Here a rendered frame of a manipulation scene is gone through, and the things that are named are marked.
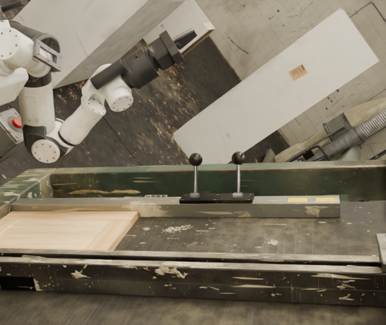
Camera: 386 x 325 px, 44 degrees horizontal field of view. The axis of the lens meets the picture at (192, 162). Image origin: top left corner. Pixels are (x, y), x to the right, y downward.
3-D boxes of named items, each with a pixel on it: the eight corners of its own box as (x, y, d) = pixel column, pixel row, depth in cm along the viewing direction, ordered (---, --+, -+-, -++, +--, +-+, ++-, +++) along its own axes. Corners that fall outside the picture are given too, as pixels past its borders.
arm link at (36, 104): (19, 162, 134) (8, 89, 121) (31, 137, 145) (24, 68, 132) (60, 165, 135) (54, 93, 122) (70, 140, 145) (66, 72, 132)
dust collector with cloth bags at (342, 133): (261, 153, 741) (392, 67, 658) (288, 189, 748) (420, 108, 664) (249, 183, 615) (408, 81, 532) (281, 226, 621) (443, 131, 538)
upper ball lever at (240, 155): (232, 201, 130) (232, 153, 133) (246, 201, 130) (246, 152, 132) (229, 199, 127) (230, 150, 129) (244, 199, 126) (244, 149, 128)
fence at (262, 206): (21, 209, 150) (19, 198, 148) (339, 209, 126) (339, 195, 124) (12, 216, 145) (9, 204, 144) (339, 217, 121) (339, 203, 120)
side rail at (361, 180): (63, 196, 174) (57, 167, 171) (386, 193, 147) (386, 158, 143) (55, 202, 169) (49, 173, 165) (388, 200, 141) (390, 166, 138)
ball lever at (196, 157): (189, 201, 133) (191, 154, 136) (203, 201, 133) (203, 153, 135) (186, 200, 130) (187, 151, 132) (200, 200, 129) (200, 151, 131)
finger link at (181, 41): (198, 36, 126) (178, 49, 127) (192, 26, 124) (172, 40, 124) (199, 39, 125) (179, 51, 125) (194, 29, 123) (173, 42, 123)
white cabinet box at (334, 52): (186, 122, 558) (339, 8, 480) (216, 162, 563) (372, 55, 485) (171, 135, 502) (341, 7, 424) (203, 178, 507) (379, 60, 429)
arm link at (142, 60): (178, 48, 134) (142, 72, 135) (160, 21, 127) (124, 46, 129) (191, 69, 124) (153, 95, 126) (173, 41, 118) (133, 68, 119)
